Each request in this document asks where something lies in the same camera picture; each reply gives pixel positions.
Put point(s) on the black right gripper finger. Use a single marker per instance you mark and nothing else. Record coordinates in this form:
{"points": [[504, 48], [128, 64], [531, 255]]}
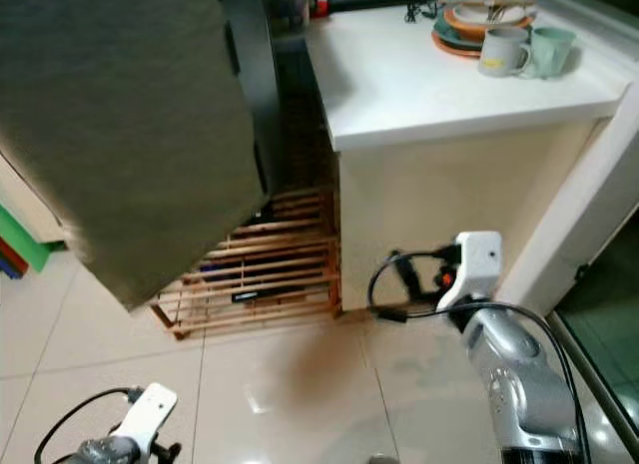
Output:
{"points": [[409, 274]]}

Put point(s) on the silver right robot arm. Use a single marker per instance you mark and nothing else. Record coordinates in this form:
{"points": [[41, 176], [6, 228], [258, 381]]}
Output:
{"points": [[519, 374]]}

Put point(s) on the cream kitchen cabinet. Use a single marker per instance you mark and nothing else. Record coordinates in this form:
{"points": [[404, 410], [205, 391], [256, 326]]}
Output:
{"points": [[439, 205]]}

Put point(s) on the wooden slatted rack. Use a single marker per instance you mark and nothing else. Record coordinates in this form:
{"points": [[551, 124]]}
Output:
{"points": [[280, 246]]}

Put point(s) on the blue storage box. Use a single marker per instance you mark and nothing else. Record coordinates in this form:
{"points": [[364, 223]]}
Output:
{"points": [[8, 269]]}

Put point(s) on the orange-red storage box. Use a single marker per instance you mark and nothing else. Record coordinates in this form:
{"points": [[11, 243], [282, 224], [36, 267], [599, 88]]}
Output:
{"points": [[10, 254]]}

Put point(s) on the white door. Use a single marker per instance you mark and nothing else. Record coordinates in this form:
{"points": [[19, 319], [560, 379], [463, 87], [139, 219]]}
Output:
{"points": [[579, 205]]}

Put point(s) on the green storage box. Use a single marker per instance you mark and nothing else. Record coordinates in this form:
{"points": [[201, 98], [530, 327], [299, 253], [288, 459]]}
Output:
{"points": [[25, 246]]}

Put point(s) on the glossy cream drawer cabinet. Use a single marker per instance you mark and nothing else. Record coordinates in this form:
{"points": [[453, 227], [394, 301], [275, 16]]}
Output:
{"points": [[25, 200]]}

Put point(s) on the orange plate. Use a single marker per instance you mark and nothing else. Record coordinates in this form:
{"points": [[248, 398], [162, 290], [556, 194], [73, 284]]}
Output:
{"points": [[464, 27], [454, 49]]}

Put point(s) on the grey ceramic mug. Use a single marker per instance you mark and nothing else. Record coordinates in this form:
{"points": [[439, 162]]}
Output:
{"points": [[501, 53]]}

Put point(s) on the teal plate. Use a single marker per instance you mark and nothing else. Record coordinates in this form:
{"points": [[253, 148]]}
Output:
{"points": [[446, 33]]}

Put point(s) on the pale green ceramic mug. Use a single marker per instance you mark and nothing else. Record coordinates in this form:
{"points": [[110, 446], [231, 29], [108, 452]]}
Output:
{"points": [[554, 50]]}

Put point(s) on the black upright panel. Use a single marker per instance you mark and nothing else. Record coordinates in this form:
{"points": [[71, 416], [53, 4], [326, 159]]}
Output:
{"points": [[255, 75]]}

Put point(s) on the cream bowl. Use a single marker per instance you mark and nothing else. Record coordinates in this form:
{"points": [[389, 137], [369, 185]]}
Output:
{"points": [[479, 12]]}

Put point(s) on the beige woven table cloth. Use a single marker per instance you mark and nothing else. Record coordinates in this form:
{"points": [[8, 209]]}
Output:
{"points": [[130, 115]]}

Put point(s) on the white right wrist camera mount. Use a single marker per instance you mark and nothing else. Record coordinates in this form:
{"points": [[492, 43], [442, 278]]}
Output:
{"points": [[477, 264]]}

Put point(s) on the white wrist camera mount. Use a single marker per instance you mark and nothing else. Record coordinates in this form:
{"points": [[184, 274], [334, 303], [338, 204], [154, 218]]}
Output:
{"points": [[477, 264], [145, 409]]}

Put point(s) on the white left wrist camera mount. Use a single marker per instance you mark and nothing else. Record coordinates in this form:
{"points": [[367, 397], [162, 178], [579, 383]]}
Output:
{"points": [[145, 409]]}

